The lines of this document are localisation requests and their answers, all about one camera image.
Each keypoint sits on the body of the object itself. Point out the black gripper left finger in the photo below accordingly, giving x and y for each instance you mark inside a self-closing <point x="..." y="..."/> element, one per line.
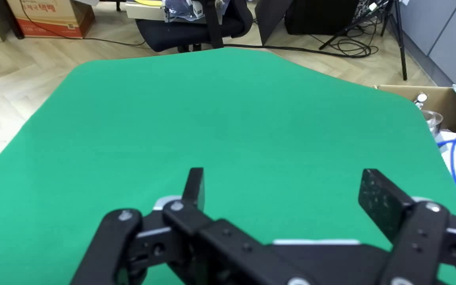
<point x="169" y="237"/>

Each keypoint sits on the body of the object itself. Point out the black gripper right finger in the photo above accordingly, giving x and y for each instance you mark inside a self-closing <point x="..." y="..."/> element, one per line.
<point x="418" y="231"/>

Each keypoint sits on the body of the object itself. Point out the clear glass jar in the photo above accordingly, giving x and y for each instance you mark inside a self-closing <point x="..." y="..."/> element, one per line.
<point x="432" y="120"/>

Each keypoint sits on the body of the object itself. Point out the green table cloth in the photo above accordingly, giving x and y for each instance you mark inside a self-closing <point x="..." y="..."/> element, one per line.
<point x="212" y="116"/>

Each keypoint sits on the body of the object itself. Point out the open cardboard box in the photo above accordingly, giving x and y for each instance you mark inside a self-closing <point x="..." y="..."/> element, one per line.
<point x="449" y="103"/>

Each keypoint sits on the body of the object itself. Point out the black light stand tripod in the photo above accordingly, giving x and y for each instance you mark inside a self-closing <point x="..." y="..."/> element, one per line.
<point x="396" y="36"/>

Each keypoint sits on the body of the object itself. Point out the grey partition panel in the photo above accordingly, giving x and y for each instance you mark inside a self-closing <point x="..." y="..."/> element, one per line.
<point x="449" y="36"/>

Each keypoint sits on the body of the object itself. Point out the black office chair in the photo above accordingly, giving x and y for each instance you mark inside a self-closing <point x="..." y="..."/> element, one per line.
<point x="185" y="32"/>

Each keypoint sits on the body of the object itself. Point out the black equipment case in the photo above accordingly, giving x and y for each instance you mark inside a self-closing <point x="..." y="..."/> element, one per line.
<point x="316" y="16"/>

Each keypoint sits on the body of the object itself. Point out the red printed cardboard box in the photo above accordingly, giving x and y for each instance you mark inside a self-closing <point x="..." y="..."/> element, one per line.
<point x="54" y="16"/>

